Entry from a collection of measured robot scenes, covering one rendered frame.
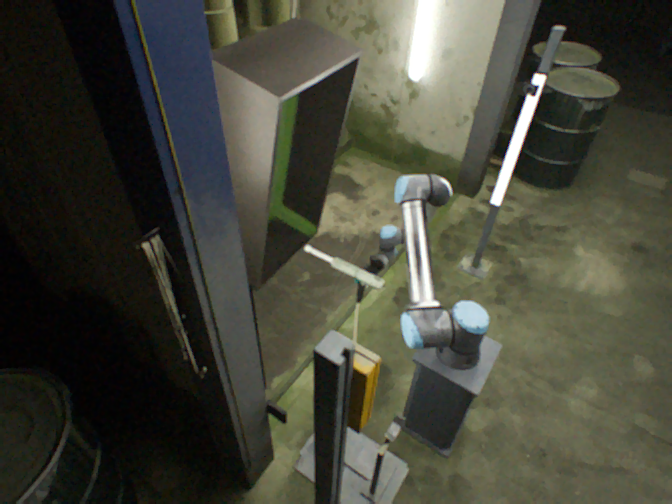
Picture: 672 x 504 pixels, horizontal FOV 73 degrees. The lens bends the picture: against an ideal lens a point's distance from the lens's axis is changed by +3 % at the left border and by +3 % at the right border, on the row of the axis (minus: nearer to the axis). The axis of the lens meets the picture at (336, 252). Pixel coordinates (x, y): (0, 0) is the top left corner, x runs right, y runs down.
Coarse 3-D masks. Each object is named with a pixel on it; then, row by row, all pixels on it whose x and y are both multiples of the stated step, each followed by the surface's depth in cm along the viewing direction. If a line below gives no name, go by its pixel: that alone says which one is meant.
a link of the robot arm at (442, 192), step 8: (432, 176) 193; (440, 176) 196; (440, 184) 192; (448, 184) 197; (440, 192) 193; (448, 192) 196; (432, 200) 196; (440, 200) 197; (448, 200) 200; (432, 208) 208; (432, 216) 217
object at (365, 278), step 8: (312, 248) 243; (320, 256) 240; (328, 256) 239; (336, 264) 235; (344, 264) 234; (344, 272) 235; (352, 272) 231; (360, 272) 230; (360, 280) 231; (368, 280) 228; (376, 280) 227; (360, 288) 235; (376, 288) 228; (360, 296) 239
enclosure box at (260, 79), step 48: (240, 48) 173; (288, 48) 181; (336, 48) 189; (240, 96) 166; (288, 96) 161; (336, 96) 216; (240, 144) 182; (288, 144) 252; (336, 144) 233; (240, 192) 201; (288, 192) 276; (288, 240) 275
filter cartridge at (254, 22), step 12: (252, 0) 305; (264, 0) 303; (276, 0) 306; (288, 0) 315; (252, 12) 310; (264, 12) 308; (276, 12) 310; (288, 12) 319; (252, 24) 315; (264, 24) 314; (276, 24) 315
